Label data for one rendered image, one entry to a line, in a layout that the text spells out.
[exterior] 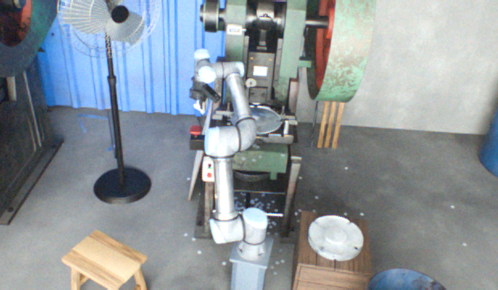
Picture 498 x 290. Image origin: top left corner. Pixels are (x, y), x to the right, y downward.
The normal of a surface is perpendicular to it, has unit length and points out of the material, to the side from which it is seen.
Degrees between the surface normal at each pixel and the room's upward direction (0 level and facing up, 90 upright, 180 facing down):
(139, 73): 90
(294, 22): 90
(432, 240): 0
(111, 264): 0
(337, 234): 0
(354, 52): 88
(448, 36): 90
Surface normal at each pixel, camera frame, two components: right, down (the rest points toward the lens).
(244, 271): -0.19, 0.55
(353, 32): 0.02, 0.31
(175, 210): 0.07, -0.82
